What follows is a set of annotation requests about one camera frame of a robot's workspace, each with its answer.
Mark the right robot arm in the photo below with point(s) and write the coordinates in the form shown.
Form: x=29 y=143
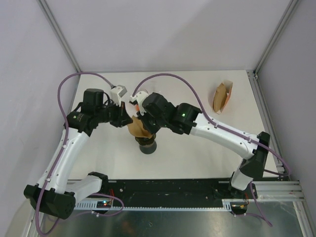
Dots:
x=188 y=119

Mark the olive green plastic dripper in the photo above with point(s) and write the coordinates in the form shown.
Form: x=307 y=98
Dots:
x=144 y=141

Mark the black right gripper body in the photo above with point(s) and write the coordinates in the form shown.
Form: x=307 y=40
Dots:
x=151 y=124

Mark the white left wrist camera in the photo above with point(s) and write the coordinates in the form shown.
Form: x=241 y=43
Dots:
x=116 y=94

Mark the orange coffee filter box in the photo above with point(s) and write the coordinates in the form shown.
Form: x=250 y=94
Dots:
x=229 y=85

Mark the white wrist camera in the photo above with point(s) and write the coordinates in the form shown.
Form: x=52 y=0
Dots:
x=116 y=94
x=138 y=99

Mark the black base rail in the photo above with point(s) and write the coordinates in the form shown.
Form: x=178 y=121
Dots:
x=168 y=195

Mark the brown paper coffee filter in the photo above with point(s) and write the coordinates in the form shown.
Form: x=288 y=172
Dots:
x=137 y=129

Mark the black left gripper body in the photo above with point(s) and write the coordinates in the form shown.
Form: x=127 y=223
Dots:
x=111 y=113

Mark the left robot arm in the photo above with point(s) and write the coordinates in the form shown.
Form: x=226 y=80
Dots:
x=51 y=194

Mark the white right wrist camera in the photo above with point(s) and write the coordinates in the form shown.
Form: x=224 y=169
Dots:
x=138 y=99

